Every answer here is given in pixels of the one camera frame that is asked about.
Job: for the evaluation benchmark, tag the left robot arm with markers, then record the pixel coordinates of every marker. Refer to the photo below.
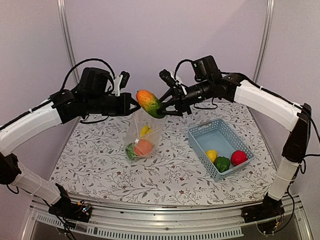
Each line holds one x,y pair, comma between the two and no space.
60,108

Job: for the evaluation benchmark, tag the green orange toy mango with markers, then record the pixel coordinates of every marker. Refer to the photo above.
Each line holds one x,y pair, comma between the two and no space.
149,102

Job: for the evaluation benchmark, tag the right aluminium frame post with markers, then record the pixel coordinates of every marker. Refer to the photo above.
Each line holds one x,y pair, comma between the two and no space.
264,40

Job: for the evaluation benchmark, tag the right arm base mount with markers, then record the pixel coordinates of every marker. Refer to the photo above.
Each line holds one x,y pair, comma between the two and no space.
269,208

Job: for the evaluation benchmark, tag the aluminium frame post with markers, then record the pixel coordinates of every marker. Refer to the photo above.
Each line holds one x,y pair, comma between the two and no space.
61,7
264,40

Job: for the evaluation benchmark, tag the green toy pepper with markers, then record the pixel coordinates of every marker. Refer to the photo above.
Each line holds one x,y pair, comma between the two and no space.
222,163

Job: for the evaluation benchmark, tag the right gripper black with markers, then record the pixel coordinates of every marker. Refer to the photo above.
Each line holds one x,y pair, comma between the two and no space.
181,99

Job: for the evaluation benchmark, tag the yellow toy pear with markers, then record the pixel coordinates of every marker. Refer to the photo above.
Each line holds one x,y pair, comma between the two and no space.
212,155

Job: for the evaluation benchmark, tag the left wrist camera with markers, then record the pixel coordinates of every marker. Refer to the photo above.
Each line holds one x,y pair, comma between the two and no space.
120,82

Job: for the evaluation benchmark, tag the red toy apple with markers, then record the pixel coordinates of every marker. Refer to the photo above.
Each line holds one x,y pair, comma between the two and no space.
238,157

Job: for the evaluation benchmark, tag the light blue plastic basket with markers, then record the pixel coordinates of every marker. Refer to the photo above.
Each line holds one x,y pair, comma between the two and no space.
217,135

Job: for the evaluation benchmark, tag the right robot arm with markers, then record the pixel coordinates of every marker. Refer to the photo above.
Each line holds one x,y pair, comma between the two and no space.
236,87

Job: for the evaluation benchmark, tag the floral tablecloth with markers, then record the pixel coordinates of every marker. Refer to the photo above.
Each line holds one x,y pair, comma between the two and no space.
94,163

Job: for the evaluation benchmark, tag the yellow toy banana bunch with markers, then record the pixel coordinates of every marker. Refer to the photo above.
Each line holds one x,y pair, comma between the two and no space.
145,130

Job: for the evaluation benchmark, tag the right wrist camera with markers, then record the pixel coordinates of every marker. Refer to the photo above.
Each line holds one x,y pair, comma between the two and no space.
165,75

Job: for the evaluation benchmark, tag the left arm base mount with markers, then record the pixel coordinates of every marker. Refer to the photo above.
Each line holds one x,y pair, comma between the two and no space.
80,211

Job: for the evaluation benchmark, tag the clear zip top bag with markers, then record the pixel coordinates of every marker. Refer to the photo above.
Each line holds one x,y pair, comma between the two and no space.
143,136

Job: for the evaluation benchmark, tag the green toy watermelon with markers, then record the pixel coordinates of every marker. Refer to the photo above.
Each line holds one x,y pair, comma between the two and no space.
130,153

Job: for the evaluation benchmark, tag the left aluminium frame post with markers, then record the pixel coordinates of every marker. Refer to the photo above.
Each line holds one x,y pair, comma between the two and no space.
61,7

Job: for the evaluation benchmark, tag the front aluminium rail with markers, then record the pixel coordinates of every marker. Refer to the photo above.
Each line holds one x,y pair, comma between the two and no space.
117,220

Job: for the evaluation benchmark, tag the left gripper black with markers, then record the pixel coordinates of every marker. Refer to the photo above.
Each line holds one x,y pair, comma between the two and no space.
127,98

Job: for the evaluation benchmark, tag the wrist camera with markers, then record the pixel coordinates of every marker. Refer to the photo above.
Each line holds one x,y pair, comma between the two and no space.
120,82
165,75

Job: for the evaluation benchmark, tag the orange toy fruit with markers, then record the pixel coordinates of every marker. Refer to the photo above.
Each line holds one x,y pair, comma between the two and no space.
143,148

